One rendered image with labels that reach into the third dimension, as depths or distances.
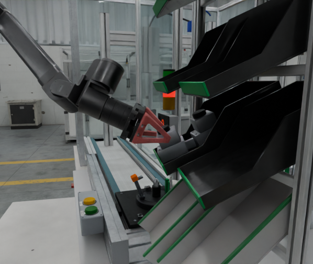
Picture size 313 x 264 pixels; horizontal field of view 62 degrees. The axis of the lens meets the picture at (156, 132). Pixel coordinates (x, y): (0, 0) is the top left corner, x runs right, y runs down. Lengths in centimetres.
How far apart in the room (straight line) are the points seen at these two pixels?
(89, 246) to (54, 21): 852
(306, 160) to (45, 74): 53
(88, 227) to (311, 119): 70
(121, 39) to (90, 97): 136
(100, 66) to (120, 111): 11
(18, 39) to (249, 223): 68
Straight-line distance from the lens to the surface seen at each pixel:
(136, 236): 76
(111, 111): 55
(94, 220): 88
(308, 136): 40
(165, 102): 103
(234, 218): 55
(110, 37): 188
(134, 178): 86
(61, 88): 59
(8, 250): 100
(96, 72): 59
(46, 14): 922
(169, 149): 57
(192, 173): 51
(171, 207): 69
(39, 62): 69
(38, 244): 98
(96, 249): 91
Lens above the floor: 137
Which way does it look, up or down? 11 degrees down
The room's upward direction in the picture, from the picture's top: straight up
